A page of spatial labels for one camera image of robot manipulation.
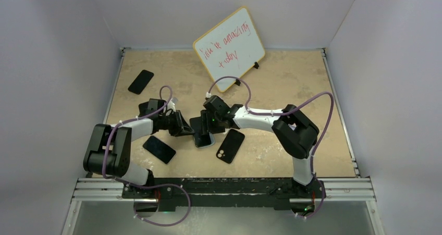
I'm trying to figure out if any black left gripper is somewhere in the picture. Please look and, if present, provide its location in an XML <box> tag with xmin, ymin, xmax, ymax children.
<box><xmin>158</xmin><ymin>110</ymin><xmax>194</xmax><ymax>137</ymax></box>

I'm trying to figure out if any black phone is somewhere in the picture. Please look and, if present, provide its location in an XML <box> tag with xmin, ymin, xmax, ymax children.
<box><xmin>142</xmin><ymin>136</ymin><xmax>176</xmax><ymax>164</ymax></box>
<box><xmin>128</xmin><ymin>70</ymin><xmax>154</xmax><ymax>95</ymax></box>

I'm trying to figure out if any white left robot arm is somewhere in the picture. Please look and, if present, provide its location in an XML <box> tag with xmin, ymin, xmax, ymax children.
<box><xmin>83</xmin><ymin>99</ymin><xmax>194</xmax><ymax>198</ymax></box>

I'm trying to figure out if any black phone under left arm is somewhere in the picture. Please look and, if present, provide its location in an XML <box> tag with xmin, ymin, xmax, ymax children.
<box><xmin>138</xmin><ymin>102</ymin><xmax>150</xmax><ymax>117</ymax></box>

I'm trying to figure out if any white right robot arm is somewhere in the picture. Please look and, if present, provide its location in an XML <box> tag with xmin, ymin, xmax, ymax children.
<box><xmin>202</xmin><ymin>93</ymin><xmax>320</xmax><ymax>197</ymax></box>

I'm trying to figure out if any whiteboard with red writing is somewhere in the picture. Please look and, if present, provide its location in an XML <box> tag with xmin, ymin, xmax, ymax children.
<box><xmin>193</xmin><ymin>6</ymin><xmax>265</xmax><ymax>92</ymax></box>

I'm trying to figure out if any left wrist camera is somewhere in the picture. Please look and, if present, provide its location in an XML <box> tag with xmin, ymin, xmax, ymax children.
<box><xmin>165</xmin><ymin>97</ymin><xmax>178</xmax><ymax>112</ymax></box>

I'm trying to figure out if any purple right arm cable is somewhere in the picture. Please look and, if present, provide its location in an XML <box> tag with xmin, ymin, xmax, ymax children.
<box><xmin>206</xmin><ymin>76</ymin><xmax>335</xmax><ymax>221</ymax></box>

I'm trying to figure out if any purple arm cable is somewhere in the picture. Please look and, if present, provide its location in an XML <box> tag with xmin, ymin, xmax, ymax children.
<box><xmin>206</xmin><ymin>76</ymin><xmax>335</xmax><ymax>221</ymax></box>
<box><xmin>102</xmin><ymin>85</ymin><xmax>192</xmax><ymax>227</ymax></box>

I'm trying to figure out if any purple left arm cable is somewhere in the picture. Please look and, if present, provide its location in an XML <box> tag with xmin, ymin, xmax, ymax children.
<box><xmin>102</xmin><ymin>85</ymin><xmax>192</xmax><ymax>227</ymax></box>

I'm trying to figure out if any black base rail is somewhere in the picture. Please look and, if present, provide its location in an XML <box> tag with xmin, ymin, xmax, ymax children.
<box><xmin>122</xmin><ymin>177</ymin><xmax>326</xmax><ymax>214</ymax></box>

